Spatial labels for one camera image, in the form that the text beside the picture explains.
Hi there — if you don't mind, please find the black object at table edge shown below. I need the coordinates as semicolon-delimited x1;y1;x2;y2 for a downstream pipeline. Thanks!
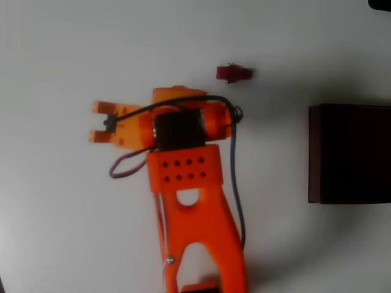
367;0;391;12

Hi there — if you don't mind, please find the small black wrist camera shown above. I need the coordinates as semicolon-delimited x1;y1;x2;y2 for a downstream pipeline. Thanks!
103;112;119;136

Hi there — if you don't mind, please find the small red toy figure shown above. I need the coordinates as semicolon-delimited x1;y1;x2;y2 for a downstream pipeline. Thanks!
216;62;254;85

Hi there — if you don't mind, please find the red and blue wire loop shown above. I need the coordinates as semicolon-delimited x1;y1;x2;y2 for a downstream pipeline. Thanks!
109;150;148;179

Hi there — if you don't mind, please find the black camera cable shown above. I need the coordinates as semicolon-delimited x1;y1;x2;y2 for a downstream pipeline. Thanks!
114;95;244;129

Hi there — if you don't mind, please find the orange camera mount bracket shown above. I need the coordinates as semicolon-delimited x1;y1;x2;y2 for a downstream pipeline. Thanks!
88;100;145;151

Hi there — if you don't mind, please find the dark brown box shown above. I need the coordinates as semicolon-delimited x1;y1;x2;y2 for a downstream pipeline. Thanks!
307;103;391;205

